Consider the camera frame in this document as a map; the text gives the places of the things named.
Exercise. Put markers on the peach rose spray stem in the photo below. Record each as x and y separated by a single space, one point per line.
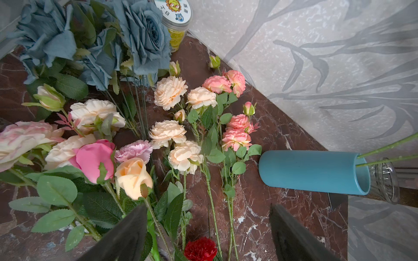
183 139

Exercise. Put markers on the teal ceramic vase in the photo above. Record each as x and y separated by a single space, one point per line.
319 171

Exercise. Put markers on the red carnation stem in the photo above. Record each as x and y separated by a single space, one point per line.
203 249

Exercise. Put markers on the lilac carnation stem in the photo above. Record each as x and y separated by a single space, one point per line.
139 149

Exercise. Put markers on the pink white peony stem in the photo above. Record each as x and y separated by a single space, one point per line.
52 145

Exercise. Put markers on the magenta rose bud stem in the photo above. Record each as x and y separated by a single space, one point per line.
97 163

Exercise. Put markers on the small yellow lidded jar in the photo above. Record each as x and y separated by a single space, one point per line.
177 16

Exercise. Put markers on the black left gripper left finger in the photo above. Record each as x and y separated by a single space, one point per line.
125 242

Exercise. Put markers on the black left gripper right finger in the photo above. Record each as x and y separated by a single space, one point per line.
293 242

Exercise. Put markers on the clear glass vase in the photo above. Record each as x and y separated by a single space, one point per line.
384 183

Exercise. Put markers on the peach single rose stem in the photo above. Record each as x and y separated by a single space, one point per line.
149 216

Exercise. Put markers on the blue-grey rose bunch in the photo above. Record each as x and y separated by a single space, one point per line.
117 47

